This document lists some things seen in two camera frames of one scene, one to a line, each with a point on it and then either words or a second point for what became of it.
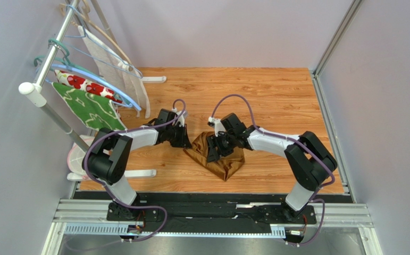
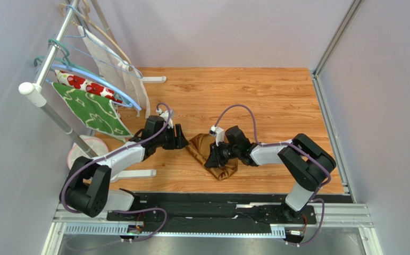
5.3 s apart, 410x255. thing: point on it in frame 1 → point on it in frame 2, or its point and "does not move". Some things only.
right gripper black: [217, 146] → [217, 154]
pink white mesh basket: [76, 154] does not move
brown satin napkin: [221, 167] does not move
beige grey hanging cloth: [113, 69] does not move
